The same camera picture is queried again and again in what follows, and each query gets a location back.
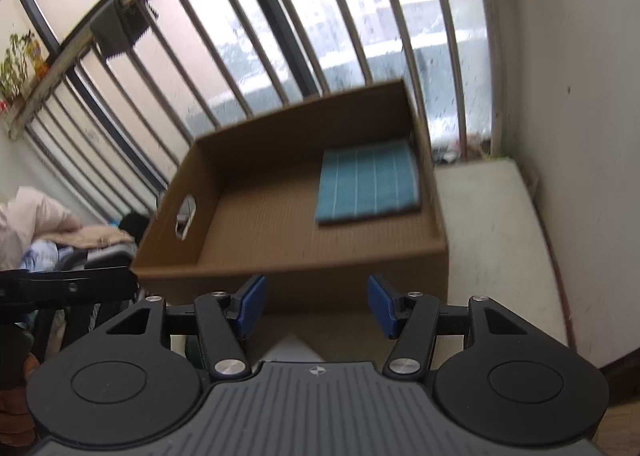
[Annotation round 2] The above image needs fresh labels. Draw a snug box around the pile of clothes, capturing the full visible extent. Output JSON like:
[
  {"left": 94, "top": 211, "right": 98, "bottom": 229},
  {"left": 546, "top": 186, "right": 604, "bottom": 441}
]
[{"left": 1, "top": 187, "right": 134, "bottom": 271}]

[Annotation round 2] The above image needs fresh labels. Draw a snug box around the teal striped cloth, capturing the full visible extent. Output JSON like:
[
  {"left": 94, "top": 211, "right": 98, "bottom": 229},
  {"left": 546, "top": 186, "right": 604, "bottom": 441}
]
[{"left": 314, "top": 140, "right": 421, "bottom": 224}]

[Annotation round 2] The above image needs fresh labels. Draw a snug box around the potted plant on sill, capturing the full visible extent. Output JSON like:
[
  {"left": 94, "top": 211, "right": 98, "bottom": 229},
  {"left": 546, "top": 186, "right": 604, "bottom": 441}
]
[{"left": 1, "top": 31, "right": 49, "bottom": 112}]

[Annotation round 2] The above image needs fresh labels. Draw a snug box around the brown cardboard box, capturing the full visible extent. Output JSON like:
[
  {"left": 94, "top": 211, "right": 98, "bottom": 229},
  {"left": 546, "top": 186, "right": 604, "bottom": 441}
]
[{"left": 132, "top": 80, "right": 449, "bottom": 313}]

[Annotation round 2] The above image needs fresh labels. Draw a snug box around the metal window railing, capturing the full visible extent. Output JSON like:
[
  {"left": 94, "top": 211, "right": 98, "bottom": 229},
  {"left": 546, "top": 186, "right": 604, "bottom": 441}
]
[{"left": 1, "top": 0, "right": 496, "bottom": 221}]

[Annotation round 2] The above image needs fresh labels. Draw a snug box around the black wheelchair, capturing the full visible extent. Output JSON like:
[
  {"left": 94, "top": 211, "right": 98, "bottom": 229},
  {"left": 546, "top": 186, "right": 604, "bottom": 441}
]
[{"left": 1, "top": 211, "right": 150, "bottom": 390}]

